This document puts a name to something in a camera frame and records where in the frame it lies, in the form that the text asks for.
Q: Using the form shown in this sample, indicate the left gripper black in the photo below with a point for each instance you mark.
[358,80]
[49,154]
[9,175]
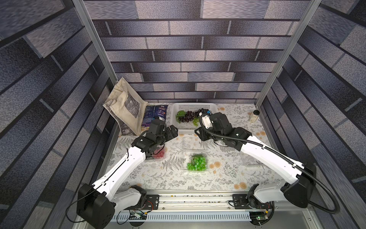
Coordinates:
[171,136]

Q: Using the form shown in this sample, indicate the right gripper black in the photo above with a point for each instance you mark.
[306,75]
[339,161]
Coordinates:
[202,133]

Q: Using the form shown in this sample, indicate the clear plastic clamshell container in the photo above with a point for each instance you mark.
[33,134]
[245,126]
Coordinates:
[149,156]

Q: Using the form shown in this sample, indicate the red grape bunch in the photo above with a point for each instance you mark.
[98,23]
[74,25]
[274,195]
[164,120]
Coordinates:
[160,154]

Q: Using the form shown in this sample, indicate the bright green grape bunch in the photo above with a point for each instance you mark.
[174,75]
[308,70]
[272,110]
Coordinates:
[197,163]

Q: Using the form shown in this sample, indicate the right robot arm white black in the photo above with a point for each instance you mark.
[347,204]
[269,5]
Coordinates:
[295,186]

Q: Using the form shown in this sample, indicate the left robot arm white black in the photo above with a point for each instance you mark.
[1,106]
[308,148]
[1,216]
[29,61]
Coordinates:
[96,202]

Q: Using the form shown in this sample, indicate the white plastic basket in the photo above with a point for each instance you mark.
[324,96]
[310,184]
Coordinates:
[189,128]

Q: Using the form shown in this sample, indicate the blue snack bag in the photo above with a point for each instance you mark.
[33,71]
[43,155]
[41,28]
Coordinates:
[153,112]

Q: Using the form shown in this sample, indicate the floral tablecloth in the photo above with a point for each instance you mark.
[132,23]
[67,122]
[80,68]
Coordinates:
[226,169]

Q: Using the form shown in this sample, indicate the small bottle black cap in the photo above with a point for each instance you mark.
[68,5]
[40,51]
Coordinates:
[254,116]

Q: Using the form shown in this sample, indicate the beige canvas tote bag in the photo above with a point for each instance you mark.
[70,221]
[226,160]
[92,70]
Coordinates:
[126,106]

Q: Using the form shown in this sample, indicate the green circuit board right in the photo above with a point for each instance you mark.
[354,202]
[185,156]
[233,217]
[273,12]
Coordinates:
[258,218]

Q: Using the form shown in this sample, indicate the aluminium rail base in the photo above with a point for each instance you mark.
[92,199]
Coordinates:
[208,210]

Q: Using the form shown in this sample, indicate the left aluminium frame post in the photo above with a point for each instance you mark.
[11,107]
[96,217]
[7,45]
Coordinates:
[93,34]

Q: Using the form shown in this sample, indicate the aluminium frame post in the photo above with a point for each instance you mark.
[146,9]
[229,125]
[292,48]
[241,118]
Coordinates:
[93,34]
[309,13]

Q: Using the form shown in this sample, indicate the right aluminium frame post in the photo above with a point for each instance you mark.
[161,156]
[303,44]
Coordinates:
[309,13]

